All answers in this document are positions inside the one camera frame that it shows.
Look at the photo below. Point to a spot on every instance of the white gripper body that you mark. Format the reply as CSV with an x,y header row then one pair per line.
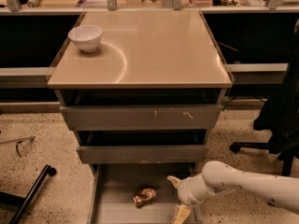
x,y
186,190

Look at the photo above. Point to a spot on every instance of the grey drawer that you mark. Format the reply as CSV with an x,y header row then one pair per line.
x,y
115,186
140,110
169,146

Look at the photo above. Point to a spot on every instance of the grey bottom drawer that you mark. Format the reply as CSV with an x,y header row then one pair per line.
x,y
115,186

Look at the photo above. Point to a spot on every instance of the grey middle drawer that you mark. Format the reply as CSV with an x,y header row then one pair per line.
x,y
169,146

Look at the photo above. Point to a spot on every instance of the black chair leg left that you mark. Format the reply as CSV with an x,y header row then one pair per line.
x,y
18,203

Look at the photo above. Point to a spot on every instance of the grey drawer cabinet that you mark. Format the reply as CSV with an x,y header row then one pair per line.
x,y
144,50

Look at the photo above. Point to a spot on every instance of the grey top drawer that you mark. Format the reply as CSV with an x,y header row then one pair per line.
x,y
140,110

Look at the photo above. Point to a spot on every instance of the white ceramic bowl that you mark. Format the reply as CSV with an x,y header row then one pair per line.
x,y
86,38

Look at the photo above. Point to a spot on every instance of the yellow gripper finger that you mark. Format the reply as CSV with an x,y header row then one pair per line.
x,y
174,181
181,213

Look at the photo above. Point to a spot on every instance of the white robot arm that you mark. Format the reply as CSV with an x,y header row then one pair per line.
x,y
218,178

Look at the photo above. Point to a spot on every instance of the crushed orange can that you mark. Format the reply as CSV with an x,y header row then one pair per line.
x,y
144,196

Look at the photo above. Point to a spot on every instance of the black office chair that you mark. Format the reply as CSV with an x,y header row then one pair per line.
x,y
280,115

